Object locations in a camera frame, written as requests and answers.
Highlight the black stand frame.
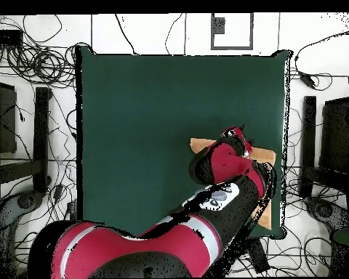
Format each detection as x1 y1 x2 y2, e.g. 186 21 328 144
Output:
298 95 349 198
0 86 52 194

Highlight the thin black cable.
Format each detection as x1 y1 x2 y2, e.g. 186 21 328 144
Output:
114 13 138 55
164 12 183 55

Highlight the black power adapter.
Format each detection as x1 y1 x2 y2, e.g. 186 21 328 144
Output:
299 72 317 89

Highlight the grey stand base black knob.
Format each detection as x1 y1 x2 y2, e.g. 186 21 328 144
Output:
0 190 44 278
303 196 349 233

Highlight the black cabinet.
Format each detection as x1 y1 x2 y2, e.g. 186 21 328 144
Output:
319 97 349 175
0 80 18 155

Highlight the tan terry towel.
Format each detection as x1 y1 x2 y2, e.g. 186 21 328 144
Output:
189 137 277 231

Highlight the long black power strip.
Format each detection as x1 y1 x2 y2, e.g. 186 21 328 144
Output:
245 238 270 274

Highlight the flat black box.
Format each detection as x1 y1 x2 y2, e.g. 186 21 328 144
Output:
0 28 24 45

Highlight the black cable coil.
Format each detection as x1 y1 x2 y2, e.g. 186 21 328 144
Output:
5 43 76 88

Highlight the dark green tablecloth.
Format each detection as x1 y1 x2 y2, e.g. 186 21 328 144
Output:
75 46 293 240

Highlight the grey rectangular frame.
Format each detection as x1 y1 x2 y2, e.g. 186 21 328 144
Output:
210 12 254 51

